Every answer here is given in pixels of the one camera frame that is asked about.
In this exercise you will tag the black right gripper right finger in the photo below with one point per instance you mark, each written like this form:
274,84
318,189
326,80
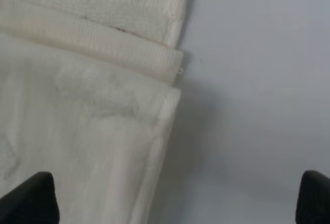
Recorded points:
313,199

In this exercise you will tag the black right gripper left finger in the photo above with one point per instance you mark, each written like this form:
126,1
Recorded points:
33,201

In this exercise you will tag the cream white towel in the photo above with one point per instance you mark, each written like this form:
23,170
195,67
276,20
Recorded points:
87,95

